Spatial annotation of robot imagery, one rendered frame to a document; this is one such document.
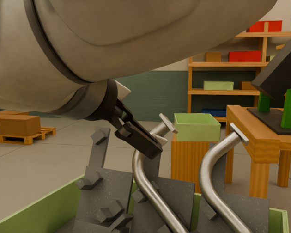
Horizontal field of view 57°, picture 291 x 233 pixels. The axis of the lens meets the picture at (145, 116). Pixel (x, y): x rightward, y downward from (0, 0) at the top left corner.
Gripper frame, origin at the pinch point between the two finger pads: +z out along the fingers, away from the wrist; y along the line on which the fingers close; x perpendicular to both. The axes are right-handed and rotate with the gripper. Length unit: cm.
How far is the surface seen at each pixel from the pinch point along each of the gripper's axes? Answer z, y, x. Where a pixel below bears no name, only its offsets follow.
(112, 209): 15.9, -7.5, 23.8
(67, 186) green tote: 20.8, 7.8, 35.5
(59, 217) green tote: 19.9, 1.5, 42.0
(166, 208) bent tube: 12.9, -15.8, 10.4
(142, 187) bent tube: 12.6, -8.7, 12.4
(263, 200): 18.8, -26.6, -7.6
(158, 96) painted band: 547, 251, 47
